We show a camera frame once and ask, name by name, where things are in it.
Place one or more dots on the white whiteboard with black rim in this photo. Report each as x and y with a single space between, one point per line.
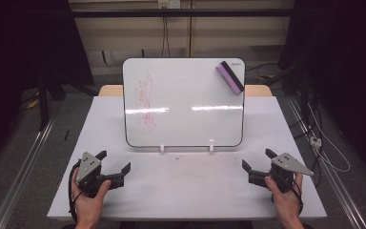
184 127

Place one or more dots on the purple and black whiteboard eraser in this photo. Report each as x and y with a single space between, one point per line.
230 78

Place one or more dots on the person's right hand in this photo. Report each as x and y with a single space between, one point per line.
287 205

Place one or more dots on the black metal stand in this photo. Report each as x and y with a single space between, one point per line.
303 92
43 101

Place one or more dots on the white wall outlet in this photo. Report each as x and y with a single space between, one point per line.
169 3

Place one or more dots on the person's left hand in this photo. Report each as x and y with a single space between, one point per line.
89 208

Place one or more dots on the silver metal floor rail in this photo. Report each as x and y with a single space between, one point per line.
22 171
336 184

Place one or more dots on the dark curtain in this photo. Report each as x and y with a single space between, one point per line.
28 41
346 63

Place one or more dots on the small white whiteboard foot clip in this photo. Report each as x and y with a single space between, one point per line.
211 148
162 148

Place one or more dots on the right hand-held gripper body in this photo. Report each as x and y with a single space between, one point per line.
287 167

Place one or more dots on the light wooden table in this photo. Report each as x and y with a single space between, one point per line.
109 90

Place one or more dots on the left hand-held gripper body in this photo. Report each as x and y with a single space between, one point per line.
88 168

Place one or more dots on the small black stick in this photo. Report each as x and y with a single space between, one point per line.
66 135

